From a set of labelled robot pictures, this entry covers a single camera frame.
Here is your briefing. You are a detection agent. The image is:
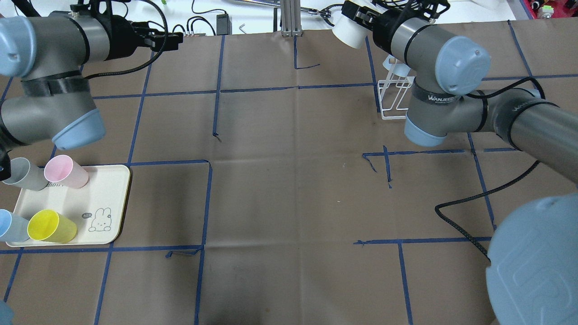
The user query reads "cream plastic cup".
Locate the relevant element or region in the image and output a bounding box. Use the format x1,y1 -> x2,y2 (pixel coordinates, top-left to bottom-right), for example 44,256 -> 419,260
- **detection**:
332,15 -> 369,49

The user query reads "grey plastic cup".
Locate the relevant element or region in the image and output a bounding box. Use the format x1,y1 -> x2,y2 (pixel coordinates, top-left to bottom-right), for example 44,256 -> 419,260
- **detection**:
2,157 -> 49,191

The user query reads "pink plastic cup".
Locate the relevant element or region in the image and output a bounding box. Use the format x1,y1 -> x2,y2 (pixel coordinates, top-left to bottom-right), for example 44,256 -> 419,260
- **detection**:
43,155 -> 89,189

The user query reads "yellow plastic cup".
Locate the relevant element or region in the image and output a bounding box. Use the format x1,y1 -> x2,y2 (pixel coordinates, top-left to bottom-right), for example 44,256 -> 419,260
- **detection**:
27,209 -> 78,243

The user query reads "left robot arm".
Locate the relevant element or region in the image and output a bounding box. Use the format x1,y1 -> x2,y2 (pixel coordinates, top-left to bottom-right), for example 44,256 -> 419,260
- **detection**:
0,0 -> 184,181

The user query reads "black power adapter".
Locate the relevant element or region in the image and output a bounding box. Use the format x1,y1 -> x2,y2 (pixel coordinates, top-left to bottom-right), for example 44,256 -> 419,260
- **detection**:
215,13 -> 233,35

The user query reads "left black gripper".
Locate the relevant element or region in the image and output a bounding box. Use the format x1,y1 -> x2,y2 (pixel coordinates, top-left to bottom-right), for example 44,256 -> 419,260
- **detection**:
107,14 -> 184,57

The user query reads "light blue plastic cup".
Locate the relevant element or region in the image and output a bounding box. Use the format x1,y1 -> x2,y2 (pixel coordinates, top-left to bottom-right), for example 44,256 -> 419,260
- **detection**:
382,55 -> 411,79

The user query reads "cream serving tray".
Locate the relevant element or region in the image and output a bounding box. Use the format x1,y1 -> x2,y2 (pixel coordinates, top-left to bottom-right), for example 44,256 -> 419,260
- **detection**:
14,165 -> 131,246

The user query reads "aluminium frame post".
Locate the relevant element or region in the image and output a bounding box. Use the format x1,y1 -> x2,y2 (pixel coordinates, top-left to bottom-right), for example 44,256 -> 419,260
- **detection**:
280,0 -> 303,37

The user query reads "white wire cup rack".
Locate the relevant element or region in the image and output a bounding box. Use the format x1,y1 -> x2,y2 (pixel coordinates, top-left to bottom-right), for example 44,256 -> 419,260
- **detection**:
378,71 -> 415,120

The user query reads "red parts tray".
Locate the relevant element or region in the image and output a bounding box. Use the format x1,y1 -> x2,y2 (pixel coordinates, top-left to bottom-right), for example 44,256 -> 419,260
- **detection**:
522,0 -> 578,19

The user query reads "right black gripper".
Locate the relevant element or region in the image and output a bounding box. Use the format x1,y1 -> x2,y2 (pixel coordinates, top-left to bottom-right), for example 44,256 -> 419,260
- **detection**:
357,2 -> 427,54

